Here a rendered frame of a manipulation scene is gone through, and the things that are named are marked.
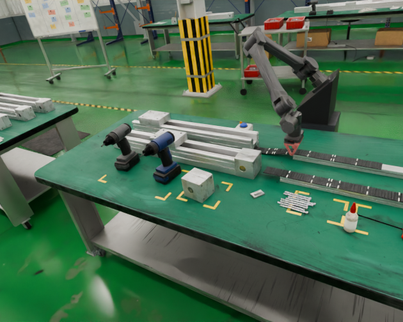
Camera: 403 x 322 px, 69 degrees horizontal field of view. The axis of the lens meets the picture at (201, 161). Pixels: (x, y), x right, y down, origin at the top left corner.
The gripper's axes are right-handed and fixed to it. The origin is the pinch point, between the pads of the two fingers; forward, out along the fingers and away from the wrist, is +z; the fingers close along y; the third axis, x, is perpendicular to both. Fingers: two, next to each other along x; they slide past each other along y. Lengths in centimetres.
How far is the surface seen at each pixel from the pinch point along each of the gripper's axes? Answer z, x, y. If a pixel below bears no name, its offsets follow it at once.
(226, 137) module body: -4.6, -32.8, 4.9
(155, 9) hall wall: -10, -673, -738
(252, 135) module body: -4.2, -21.4, -2.3
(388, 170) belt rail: 0.6, 39.4, 2.1
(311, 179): 0.2, 12.9, 19.1
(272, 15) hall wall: 32, -272, -745
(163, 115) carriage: -9, -77, -1
